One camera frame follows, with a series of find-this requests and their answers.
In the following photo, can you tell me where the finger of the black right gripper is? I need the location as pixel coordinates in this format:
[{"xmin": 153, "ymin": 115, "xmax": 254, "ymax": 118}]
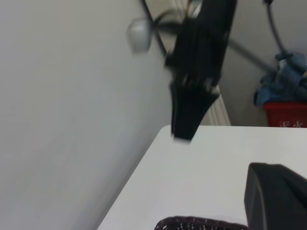
[{"xmin": 169, "ymin": 81, "xmax": 221, "ymax": 142}]

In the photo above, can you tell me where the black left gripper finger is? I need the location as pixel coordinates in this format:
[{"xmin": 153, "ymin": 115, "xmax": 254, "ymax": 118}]
[{"xmin": 244, "ymin": 162, "xmax": 307, "ymax": 230}]

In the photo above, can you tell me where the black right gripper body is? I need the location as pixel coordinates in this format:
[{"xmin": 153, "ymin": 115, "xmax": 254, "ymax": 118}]
[{"xmin": 165, "ymin": 0, "xmax": 237, "ymax": 96}]

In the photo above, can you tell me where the dark brown wicker basket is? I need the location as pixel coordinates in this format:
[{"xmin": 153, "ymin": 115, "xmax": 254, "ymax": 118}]
[{"xmin": 154, "ymin": 216, "xmax": 249, "ymax": 230}]

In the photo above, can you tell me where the white ribbed radiator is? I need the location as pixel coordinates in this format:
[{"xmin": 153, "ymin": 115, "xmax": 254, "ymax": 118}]
[{"xmin": 205, "ymin": 94, "xmax": 231, "ymax": 127}]

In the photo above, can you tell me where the white round device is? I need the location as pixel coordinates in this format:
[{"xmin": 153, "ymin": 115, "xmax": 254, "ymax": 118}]
[{"xmin": 126, "ymin": 18, "xmax": 154, "ymax": 53}]

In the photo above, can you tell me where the red plastic bucket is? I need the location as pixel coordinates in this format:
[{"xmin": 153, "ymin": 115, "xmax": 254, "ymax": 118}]
[{"xmin": 262, "ymin": 102, "xmax": 307, "ymax": 127}]

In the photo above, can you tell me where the blue mop cloth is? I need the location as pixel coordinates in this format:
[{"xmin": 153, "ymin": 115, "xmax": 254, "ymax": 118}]
[{"xmin": 253, "ymin": 49, "xmax": 307, "ymax": 107}]

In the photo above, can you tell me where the grey mop handle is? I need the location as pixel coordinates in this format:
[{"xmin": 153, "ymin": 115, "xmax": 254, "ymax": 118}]
[{"xmin": 227, "ymin": 39, "xmax": 273, "ymax": 71}]

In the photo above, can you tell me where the black cable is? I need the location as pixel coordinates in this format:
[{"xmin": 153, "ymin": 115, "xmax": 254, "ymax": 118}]
[{"xmin": 140, "ymin": 0, "xmax": 183, "ymax": 57}]

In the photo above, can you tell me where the purple grey cable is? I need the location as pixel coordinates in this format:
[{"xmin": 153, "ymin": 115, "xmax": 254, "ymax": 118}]
[{"xmin": 262, "ymin": 0, "xmax": 287, "ymax": 55}]

